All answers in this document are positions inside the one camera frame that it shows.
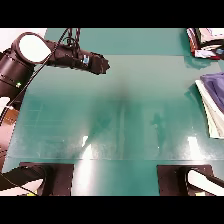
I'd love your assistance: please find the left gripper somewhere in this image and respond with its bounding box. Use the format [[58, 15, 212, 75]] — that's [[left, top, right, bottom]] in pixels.
[[87, 52, 111, 76]]

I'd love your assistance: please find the heap of clothes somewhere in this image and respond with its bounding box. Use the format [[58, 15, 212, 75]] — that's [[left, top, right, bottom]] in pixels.
[[185, 27, 224, 61]]

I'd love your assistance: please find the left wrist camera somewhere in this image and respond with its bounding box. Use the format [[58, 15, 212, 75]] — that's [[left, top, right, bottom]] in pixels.
[[60, 27, 83, 54]]

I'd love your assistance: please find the black cable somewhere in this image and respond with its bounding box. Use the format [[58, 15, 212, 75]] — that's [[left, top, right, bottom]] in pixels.
[[6, 31, 69, 108]]

